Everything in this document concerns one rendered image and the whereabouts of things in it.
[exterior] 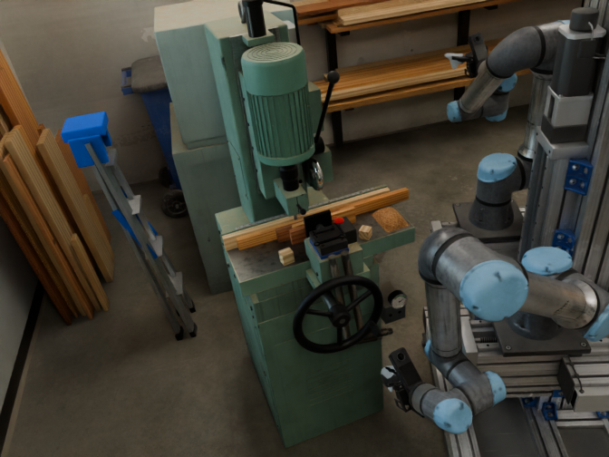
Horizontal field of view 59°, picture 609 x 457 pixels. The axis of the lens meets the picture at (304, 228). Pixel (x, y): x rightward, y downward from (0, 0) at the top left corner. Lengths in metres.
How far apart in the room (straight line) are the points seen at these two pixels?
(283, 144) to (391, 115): 2.87
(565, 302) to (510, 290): 0.24
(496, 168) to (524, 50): 0.38
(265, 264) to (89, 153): 0.92
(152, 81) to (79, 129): 1.12
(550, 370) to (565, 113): 0.71
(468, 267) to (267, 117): 0.73
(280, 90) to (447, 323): 0.73
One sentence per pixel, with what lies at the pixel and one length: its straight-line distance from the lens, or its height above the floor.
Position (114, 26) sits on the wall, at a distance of 3.85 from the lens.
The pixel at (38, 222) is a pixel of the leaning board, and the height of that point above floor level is 0.65.
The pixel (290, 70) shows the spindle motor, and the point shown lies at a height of 1.47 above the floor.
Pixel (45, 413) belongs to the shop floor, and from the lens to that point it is 2.81.
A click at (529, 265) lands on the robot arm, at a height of 1.04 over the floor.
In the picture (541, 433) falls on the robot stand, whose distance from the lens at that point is 2.13.
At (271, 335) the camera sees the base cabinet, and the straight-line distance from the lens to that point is 1.82.
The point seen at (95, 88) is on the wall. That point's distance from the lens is 3.98.
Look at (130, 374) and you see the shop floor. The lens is 2.77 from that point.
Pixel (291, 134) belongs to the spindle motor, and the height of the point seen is 1.29.
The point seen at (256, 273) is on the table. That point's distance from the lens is 1.66.
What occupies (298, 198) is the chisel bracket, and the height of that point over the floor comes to 1.06.
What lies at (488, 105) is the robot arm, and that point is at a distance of 2.05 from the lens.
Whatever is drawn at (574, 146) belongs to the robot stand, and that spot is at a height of 1.25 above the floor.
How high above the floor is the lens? 1.95
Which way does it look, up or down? 36 degrees down
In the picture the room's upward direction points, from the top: 7 degrees counter-clockwise
